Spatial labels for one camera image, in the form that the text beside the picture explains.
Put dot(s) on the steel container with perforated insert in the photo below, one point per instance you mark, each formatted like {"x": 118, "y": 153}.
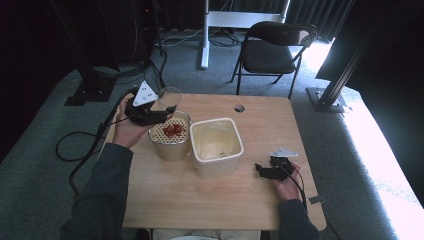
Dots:
{"x": 169, "y": 146}

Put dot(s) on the clear glass cup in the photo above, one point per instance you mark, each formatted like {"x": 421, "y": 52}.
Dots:
{"x": 170, "y": 97}

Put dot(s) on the cream plastic bin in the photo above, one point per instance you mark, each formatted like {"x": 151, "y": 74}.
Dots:
{"x": 216, "y": 143}

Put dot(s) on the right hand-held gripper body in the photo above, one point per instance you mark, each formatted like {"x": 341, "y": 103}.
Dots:
{"x": 281, "y": 163}

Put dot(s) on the red food pieces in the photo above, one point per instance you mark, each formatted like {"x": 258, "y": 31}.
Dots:
{"x": 174, "y": 130}

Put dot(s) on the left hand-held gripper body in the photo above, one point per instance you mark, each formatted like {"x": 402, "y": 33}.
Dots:
{"x": 145, "y": 106}

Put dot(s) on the person's left hand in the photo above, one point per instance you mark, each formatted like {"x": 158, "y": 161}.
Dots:
{"x": 128, "y": 131}

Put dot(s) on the black metal stand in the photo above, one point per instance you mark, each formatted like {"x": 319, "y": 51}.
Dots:
{"x": 90, "y": 83}
{"x": 333, "y": 86}

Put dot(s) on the person's right hand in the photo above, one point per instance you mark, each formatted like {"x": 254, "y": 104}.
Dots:
{"x": 287, "y": 188}

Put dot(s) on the white desk frame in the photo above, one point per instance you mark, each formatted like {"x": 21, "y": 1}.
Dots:
{"x": 230, "y": 20}

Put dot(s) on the grey tape piece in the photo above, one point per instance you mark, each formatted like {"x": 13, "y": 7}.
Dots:
{"x": 317, "y": 199}

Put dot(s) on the black folding chair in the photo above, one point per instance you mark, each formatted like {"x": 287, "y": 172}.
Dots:
{"x": 270, "y": 56}

